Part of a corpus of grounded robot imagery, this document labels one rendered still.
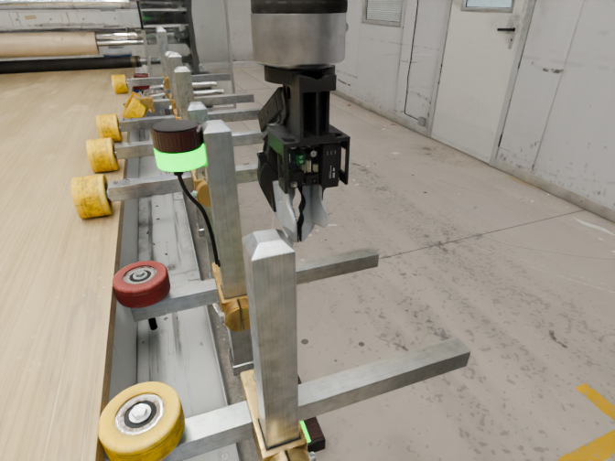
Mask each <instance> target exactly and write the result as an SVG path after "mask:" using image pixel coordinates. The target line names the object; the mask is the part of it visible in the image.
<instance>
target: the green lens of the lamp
mask: <svg viewBox="0 0 615 461"><path fill-rule="evenodd" d="M154 151H155V156H156V164H157V167H158V168H159V169H161V170H164V171H169V172H181V171H188V170H192V169H195V168H198V167H201V166H203V165H204V164H205V163H206V159H205V152H204V145H203V144H202V146H201V147H200V148H199V149H197V150H194V151H191V152H187V153H182V154H164V153H160V152H158V151H157V150H156V149H155V148H154Z"/></svg>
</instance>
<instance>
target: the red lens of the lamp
mask: <svg viewBox="0 0 615 461"><path fill-rule="evenodd" d="M197 123H198V122H197ZM198 125H199V126H198V127H197V128H195V129H193V130H189V131H186V132H181V133H160V132H156V131H154V130H153V126H154V125H152V126H151V127H150V133H151V137H152V142H153V147H154V148H155V149H156V150H158V151H163V152H181V151H188V150H191V149H194V148H197V147H199V146H201V145H202V144H203V139H202V131H201V125H200V123H198Z"/></svg>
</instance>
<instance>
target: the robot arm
mask: <svg viewBox="0 0 615 461"><path fill-rule="evenodd" d="M347 10H348V0H251V12H252V13H251V28H252V41H253V54H254V61H255V62H256V63H258V64H261V65H264V80H265V81H267V82H271V83H275V84H283V87H278V88H277V89H276V91H275V92H274V93H273V95H272V96H271V97H270V99H269V100H268V101H267V103H266V104H265V105H264V107H263V108H262V109H261V111H260V112H259V113H258V114H257V116H258V121H259V124H260V129H261V133H263V134H262V135H261V138H262V139H263V140H264V145H263V152H259V153H257V157H258V167H257V178H258V182H259V185H260V188H261V190H262V191H263V193H264V195H265V197H266V199H267V201H268V203H269V205H270V207H271V208H272V210H273V212H274V214H275V216H276V217H277V219H278V221H279V223H280V225H281V226H282V228H283V230H284V231H285V233H286V234H287V236H288V237H289V238H291V239H292V240H293V241H294V242H298V237H299V240H300V241H304V240H305V239H306V237H307V236H308V235H309V233H310V232H311V231H312V229H313V227H314V225H315V224H316V225H319V226H320V227H322V228H325V227H326V226H327V225H328V212H327V211H326V209H325V206H324V204H323V192H324V190H325V189H326V188H333V187H337V186H338V185H339V181H341V182H343V183H344V184H345V185H348V179H349V161H350V141H351V137H350V136H348V135H347V134H345V133H343V132H342V131H341V130H339V129H337V128H336V127H334V126H333V125H331V124H329V91H335V90H336V81H337V75H335V64H338V63H341V62H342V61H343V60H345V36H346V32H347V31H348V30H349V25H348V23H347V22H346V12H347ZM341 148H344V149H345V171H343V170H342V169H341V168H340V166H341ZM295 188H298V190H299V192H300V194H301V201H300V204H299V206H298V209H299V213H300V215H299V219H298V221H297V224H296V219H295V216H296V212H295V210H294V209H293V199H294V196H295V194H296V190H295Z"/></svg>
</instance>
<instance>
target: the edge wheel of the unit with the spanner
mask: <svg viewBox="0 0 615 461"><path fill-rule="evenodd" d="M113 289H114V291H115V295H116V298H117V300H118V302H119V303H120V304H121V305H122V306H126V307H130V308H142V307H147V306H151V305H154V304H156V303H158V302H159V301H161V300H162V299H163V298H165V297H166V296H167V294H168V293H169V291H170V281H169V276H168V272H167V267H166V266H165V265H164V264H163V263H159V262H155V261H142V262H137V263H131V264H129V265H127V266H125V267H124V268H122V269H121V270H120V271H118V272H117V273H116V274H115V276H114V277H113ZM148 323H149V326H150V329H151V330H155V329H157V323H156V318H155V317H154V318H150V319H148Z"/></svg>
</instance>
